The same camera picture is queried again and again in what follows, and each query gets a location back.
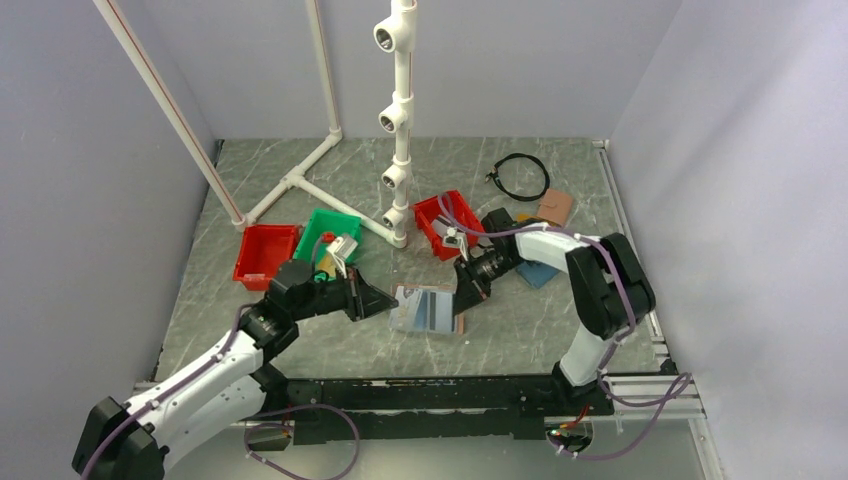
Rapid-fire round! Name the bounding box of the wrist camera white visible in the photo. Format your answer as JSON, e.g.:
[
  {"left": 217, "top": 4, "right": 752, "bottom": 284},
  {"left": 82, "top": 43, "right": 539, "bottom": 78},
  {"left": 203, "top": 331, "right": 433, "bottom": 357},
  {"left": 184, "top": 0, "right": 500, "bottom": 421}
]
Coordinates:
[
  {"left": 324, "top": 234, "right": 358, "bottom": 278},
  {"left": 442, "top": 227, "right": 469, "bottom": 259}
]

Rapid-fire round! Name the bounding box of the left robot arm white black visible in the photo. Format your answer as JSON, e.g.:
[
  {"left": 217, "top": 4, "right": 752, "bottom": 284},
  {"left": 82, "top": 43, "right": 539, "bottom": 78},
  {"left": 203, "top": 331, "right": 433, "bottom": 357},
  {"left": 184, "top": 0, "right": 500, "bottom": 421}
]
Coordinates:
[{"left": 71, "top": 260, "right": 398, "bottom": 479}]

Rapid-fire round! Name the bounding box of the white pvc fitting post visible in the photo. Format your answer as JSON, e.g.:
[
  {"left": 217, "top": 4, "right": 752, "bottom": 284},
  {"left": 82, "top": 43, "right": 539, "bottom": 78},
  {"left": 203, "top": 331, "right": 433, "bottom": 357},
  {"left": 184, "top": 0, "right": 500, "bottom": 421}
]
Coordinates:
[{"left": 373, "top": 1, "right": 418, "bottom": 248}]

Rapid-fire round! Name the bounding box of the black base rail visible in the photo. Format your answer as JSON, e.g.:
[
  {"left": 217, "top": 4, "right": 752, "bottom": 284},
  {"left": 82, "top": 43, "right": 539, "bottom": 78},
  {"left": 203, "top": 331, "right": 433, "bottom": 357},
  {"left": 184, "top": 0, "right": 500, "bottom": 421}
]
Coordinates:
[{"left": 248, "top": 374, "right": 614, "bottom": 445}]

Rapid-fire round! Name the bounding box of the aluminium frame rail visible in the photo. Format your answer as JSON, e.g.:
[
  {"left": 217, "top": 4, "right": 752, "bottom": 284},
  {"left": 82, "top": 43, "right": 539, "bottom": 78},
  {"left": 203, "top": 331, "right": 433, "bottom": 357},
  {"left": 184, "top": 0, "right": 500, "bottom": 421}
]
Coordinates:
[{"left": 92, "top": 366, "right": 723, "bottom": 479}]

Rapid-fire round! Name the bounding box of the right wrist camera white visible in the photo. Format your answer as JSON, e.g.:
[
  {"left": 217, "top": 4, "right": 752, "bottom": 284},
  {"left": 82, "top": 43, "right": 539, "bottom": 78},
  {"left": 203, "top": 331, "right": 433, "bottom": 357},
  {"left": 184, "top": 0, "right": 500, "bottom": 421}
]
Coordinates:
[{"left": 442, "top": 227, "right": 469, "bottom": 259}]

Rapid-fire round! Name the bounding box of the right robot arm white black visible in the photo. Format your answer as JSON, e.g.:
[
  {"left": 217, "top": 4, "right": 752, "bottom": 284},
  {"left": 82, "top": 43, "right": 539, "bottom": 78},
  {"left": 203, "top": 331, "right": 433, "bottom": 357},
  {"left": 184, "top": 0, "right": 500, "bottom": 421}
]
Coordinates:
[{"left": 452, "top": 208, "right": 656, "bottom": 415}]

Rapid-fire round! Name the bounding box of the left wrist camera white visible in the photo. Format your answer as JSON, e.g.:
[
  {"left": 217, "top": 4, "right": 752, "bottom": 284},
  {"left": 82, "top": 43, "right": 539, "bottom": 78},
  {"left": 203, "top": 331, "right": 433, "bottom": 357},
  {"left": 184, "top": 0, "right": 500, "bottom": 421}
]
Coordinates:
[{"left": 324, "top": 234, "right": 358, "bottom": 278}]

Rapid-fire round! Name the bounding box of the red bin right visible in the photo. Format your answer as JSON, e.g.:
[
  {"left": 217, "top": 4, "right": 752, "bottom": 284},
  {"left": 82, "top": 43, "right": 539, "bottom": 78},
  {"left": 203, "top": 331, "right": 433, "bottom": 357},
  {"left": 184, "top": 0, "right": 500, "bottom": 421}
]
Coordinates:
[{"left": 412, "top": 190, "right": 483, "bottom": 261}]

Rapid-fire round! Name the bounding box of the black cable loop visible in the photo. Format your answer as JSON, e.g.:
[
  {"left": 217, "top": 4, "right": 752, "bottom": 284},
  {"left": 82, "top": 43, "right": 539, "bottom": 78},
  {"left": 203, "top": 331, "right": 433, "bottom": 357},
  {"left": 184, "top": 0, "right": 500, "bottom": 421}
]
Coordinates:
[{"left": 484, "top": 152, "right": 552, "bottom": 203}]

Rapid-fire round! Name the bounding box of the green bin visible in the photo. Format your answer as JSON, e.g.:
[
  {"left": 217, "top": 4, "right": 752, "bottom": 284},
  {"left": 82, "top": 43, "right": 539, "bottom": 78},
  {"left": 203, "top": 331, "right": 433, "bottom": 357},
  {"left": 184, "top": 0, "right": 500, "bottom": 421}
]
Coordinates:
[{"left": 291, "top": 209, "right": 361, "bottom": 280}]

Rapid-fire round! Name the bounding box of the red bin left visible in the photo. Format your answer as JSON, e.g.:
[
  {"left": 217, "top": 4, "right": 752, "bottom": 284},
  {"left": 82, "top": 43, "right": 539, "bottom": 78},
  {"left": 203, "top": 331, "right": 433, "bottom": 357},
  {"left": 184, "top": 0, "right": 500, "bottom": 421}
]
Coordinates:
[{"left": 232, "top": 224, "right": 302, "bottom": 292}]

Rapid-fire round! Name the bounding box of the blue card holder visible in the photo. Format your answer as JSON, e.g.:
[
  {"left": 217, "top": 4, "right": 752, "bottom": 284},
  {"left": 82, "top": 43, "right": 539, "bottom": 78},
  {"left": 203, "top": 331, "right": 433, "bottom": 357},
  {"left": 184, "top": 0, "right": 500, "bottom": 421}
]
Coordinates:
[{"left": 516, "top": 262, "right": 560, "bottom": 289}]

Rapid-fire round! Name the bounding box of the orange credit card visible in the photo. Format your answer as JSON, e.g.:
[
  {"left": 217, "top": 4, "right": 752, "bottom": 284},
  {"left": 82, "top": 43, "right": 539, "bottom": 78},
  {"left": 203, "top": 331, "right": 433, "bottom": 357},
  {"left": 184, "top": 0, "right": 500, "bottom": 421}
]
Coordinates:
[{"left": 316, "top": 255, "right": 336, "bottom": 277}]

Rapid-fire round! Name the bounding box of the red bin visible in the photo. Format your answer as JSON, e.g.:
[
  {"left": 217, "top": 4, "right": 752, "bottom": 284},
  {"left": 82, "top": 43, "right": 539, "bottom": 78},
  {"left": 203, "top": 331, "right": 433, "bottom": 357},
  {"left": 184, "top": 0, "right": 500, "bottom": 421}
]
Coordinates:
[
  {"left": 412, "top": 190, "right": 483, "bottom": 261},
  {"left": 232, "top": 224, "right": 302, "bottom": 292}
]

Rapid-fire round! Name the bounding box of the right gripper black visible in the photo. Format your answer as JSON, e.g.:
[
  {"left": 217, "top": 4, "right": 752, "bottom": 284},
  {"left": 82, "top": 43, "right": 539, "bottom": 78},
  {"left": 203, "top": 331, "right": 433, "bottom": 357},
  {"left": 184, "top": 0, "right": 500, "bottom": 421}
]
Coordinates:
[{"left": 451, "top": 249, "right": 526, "bottom": 316}]

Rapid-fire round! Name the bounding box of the grey striped credit card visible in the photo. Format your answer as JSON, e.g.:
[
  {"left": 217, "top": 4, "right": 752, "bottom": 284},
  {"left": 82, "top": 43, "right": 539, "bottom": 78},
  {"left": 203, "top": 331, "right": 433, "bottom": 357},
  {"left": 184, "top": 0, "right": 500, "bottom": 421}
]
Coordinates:
[{"left": 388, "top": 284, "right": 457, "bottom": 335}]

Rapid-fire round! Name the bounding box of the white pvc pipe frame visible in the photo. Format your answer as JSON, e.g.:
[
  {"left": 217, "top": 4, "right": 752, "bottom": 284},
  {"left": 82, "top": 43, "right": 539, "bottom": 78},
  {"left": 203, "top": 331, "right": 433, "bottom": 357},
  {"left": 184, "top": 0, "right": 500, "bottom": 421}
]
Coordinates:
[{"left": 94, "top": 1, "right": 408, "bottom": 248}]

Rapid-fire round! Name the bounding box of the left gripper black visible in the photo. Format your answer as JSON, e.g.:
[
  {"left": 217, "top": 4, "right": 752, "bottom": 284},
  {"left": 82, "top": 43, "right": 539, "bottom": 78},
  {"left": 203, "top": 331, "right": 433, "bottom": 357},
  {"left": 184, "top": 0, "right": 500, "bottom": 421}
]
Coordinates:
[{"left": 291, "top": 262, "right": 397, "bottom": 322}]

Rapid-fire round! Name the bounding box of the pink card holder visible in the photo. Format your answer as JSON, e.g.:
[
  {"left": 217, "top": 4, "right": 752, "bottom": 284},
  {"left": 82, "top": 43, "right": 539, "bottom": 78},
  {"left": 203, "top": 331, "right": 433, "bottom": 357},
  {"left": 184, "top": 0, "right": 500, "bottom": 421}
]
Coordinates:
[{"left": 536, "top": 188, "right": 574, "bottom": 227}]

